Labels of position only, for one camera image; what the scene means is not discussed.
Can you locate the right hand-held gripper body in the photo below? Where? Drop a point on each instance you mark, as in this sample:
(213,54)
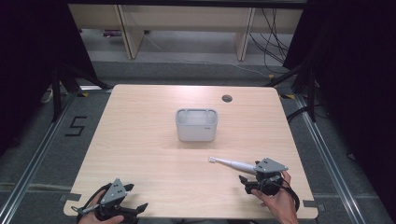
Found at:
(270,174)

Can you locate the grey tape strip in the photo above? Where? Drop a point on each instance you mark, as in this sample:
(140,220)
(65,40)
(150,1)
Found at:
(313,204)
(71,197)

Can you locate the grey plastic holder box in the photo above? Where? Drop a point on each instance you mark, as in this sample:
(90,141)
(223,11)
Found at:
(196,130)

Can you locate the black curtain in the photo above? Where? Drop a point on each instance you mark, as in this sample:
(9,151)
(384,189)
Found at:
(28,62)
(355,77)

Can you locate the person's right hand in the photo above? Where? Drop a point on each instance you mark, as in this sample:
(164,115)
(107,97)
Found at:
(278,205)

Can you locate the person's left hand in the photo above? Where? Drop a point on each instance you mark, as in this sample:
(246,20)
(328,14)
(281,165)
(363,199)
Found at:
(93,214)

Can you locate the yellow black tape piece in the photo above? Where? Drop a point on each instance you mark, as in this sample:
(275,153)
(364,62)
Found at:
(82,94)
(288,96)

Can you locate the white electric toothbrush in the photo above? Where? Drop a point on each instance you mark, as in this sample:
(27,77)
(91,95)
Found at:
(234,164)

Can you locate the metal floor rail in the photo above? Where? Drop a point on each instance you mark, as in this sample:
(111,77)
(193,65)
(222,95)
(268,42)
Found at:
(330,161)
(34,158)

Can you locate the black metal stand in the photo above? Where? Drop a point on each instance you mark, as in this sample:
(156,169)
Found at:
(311,93)
(56,93)

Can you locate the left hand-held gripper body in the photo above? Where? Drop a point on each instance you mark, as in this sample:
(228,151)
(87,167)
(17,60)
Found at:
(114,193)

